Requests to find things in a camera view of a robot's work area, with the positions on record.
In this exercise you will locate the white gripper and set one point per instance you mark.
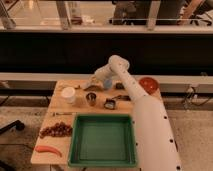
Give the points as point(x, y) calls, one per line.
point(103, 73)

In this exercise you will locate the red bowl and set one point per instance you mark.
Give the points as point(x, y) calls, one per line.
point(149, 84)

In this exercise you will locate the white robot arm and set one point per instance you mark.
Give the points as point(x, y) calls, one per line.
point(156, 148)

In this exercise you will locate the light blue cup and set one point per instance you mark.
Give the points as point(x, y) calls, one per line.
point(107, 84)

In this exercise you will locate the dark brown object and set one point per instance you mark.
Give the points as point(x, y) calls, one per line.
point(119, 86)

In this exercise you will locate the small metal cup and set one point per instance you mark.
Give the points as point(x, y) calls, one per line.
point(91, 99)

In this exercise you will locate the white plastic cup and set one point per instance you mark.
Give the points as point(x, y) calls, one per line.
point(69, 94)

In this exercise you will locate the metal fork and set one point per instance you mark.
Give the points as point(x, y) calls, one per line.
point(61, 114)

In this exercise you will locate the green plastic tray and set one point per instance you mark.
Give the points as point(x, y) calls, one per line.
point(102, 141)

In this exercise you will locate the bunch of red grapes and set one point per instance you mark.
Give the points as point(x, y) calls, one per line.
point(57, 130)

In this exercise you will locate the orange carrot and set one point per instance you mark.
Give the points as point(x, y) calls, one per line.
point(42, 149)

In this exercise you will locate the black office chair base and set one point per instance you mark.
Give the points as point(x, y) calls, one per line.
point(18, 125)

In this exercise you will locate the black handled tool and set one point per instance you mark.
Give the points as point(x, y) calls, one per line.
point(122, 97)

